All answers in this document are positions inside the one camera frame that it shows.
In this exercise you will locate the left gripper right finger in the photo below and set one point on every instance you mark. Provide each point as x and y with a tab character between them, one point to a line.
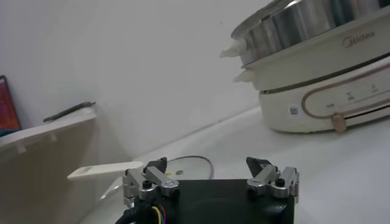
268	176

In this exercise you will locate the cream cooking pot with logo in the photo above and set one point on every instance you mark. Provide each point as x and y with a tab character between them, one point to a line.
304	67

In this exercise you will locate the flat white box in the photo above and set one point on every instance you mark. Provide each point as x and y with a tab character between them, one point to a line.
89	111

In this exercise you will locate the white side desk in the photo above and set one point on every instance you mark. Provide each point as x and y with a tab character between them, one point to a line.
45	129

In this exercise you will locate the cream cooker base with knob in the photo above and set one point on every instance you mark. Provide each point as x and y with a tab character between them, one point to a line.
280	115

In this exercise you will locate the flat black box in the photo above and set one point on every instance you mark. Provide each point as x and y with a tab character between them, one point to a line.
70	111

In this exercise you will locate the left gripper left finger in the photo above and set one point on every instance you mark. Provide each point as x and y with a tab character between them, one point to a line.
155	179

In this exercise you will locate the laptop screen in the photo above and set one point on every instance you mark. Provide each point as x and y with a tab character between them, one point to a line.
7	112

